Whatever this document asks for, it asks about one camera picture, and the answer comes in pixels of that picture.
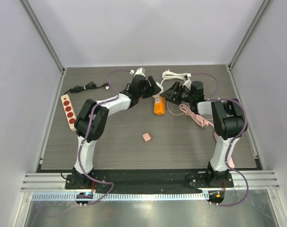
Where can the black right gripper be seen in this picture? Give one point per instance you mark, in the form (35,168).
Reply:
(179,91)

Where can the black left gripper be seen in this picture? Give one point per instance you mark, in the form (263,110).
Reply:
(154,88)

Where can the pink plug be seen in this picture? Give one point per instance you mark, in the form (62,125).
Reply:
(147,137)

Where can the beige red power strip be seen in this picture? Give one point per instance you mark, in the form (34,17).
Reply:
(69,111)

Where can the white cube socket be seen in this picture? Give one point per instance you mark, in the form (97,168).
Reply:
(159,90)

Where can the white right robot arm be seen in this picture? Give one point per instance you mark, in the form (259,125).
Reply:
(229,120)

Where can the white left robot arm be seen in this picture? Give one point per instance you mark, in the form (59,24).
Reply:
(92,119)

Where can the pink power strip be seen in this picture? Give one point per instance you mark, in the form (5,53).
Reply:
(231,160)

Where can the white slotted cable duct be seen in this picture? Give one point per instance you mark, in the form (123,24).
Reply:
(76,196)

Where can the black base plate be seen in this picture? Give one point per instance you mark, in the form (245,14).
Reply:
(149,179)

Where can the aluminium front rail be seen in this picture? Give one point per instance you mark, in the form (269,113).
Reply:
(252,179)

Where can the right aluminium frame post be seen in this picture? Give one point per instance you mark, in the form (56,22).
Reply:
(250,31)

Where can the aluminium frame post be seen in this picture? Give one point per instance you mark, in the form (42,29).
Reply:
(250,31)
(38,27)

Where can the left aluminium frame post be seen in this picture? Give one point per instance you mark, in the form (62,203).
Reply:
(38,27)

